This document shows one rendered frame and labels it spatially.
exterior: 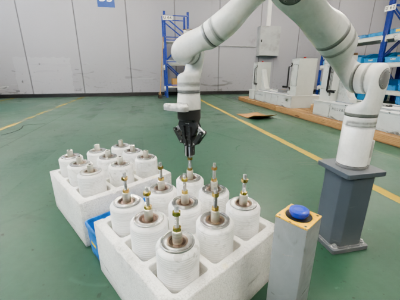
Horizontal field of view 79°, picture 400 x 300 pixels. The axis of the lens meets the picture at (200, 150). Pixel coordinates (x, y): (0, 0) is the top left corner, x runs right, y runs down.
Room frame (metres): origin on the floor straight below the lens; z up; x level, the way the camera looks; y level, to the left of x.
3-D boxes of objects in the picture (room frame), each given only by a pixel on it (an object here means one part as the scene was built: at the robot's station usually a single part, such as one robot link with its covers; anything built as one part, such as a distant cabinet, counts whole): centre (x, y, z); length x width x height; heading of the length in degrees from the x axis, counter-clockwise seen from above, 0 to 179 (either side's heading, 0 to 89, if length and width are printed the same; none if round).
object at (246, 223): (0.60, -0.12, 0.16); 0.10 x 0.10 x 0.18
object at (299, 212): (0.44, -0.21, 0.32); 0.04 x 0.04 x 0.02
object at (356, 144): (0.77, -0.52, 0.39); 0.09 x 0.09 x 0.17; 12
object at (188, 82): (0.78, 0.03, 0.62); 0.09 x 0.07 x 0.15; 144
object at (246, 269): (0.61, 0.04, 0.09); 0.39 x 0.39 x 0.18; 43
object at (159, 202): (0.69, 0.12, 0.16); 0.10 x 0.10 x 0.18
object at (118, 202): (0.61, 0.21, 0.25); 0.08 x 0.08 x 0.01
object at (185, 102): (0.76, 0.05, 0.52); 0.11 x 0.09 x 0.06; 142
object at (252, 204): (0.60, -0.12, 0.25); 0.08 x 0.08 x 0.01
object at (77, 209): (1.00, 0.40, 0.09); 0.39 x 0.39 x 0.18; 44
